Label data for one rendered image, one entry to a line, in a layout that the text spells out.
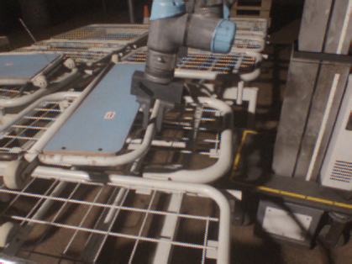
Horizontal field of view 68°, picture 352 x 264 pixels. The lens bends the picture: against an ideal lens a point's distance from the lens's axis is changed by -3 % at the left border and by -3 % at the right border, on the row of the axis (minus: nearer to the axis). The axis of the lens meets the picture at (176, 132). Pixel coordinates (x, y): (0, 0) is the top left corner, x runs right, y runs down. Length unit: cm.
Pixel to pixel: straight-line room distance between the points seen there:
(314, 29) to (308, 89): 19
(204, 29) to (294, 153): 65
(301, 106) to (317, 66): 14
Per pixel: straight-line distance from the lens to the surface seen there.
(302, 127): 103
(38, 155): 70
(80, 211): 143
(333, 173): 107
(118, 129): 73
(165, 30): 62
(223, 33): 61
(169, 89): 67
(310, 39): 94
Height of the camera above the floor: 99
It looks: 31 degrees down
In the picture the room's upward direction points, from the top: 2 degrees counter-clockwise
